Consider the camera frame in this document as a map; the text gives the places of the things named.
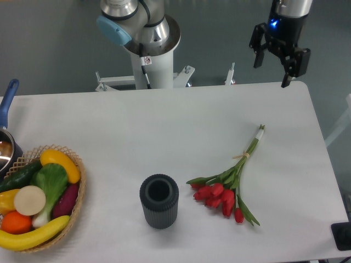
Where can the yellow squash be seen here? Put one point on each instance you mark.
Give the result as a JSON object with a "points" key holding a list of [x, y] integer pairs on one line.
{"points": [[57, 157]]}

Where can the black device at table edge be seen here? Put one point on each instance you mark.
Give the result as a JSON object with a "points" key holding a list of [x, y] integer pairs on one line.
{"points": [[341, 234]]}

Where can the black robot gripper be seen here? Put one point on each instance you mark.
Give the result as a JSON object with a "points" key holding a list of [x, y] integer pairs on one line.
{"points": [[282, 32]]}

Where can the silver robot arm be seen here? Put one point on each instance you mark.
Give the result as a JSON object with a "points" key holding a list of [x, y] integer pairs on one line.
{"points": [[151, 36]]}

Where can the yellow banana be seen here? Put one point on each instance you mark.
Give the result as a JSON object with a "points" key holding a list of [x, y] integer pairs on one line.
{"points": [[34, 238]]}

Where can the blue handled saucepan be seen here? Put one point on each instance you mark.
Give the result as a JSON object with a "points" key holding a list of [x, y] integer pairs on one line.
{"points": [[10, 150]]}

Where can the green cucumber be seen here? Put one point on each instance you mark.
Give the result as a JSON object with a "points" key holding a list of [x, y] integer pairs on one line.
{"points": [[21, 177]]}

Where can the green bok choy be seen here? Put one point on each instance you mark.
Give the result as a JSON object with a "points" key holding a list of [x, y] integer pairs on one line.
{"points": [[52, 180]]}

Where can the purple sweet potato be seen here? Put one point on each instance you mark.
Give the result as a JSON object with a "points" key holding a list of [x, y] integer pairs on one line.
{"points": [[67, 201]]}

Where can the beige round radish slice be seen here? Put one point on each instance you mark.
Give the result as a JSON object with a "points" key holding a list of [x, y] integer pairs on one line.
{"points": [[29, 200]]}

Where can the orange fruit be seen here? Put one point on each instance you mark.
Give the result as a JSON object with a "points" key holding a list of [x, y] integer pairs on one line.
{"points": [[16, 223]]}

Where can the yellow bell pepper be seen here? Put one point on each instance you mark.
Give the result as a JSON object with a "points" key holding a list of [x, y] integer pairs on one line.
{"points": [[7, 201]]}

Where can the woven wicker basket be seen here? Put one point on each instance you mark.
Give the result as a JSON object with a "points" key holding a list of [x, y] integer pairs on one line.
{"points": [[34, 155]]}

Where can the red tulip bouquet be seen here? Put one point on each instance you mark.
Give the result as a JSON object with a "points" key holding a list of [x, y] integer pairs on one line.
{"points": [[223, 190]]}

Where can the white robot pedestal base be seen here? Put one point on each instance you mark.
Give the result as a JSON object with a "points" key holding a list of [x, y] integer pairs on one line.
{"points": [[149, 72]]}

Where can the dark grey ribbed vase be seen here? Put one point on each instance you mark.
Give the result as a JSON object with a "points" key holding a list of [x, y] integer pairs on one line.
{"points": [[159, 196]]}

